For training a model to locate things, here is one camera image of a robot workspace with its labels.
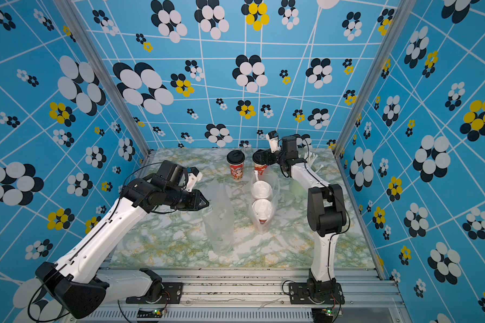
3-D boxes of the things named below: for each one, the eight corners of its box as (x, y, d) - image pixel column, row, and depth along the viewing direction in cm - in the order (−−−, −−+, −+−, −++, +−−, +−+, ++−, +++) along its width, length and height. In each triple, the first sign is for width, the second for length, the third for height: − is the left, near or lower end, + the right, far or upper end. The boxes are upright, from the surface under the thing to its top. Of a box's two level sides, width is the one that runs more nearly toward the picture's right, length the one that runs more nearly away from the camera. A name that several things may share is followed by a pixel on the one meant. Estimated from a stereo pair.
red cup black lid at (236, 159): (229, 183, 108) (226, 161, 94) (229, 172, 113) (227, 149, 99) (244, 183, 108) (243, 161, 94) (244, 172, 113) (244, 149, 99)
